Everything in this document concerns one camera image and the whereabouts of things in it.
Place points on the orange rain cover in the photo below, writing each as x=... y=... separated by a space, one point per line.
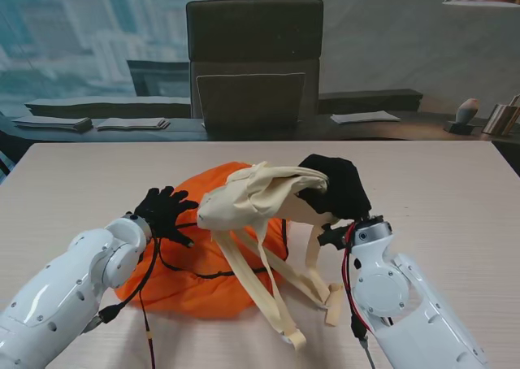
x=191 y=292

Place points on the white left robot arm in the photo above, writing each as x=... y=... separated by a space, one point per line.
x=61 y=287

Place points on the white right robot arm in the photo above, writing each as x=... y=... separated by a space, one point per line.
x=406 y=312

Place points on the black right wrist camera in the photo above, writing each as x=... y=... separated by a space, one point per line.
x=333 y=237

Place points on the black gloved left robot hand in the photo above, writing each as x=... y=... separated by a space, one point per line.
x=164 y=214

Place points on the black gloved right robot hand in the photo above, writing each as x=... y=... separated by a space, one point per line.
x=345 y=190

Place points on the printed office scene backdrop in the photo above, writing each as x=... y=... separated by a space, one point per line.
x=81 y=40

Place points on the cream canvas backpack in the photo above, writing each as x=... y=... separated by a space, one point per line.
x=243 y=202

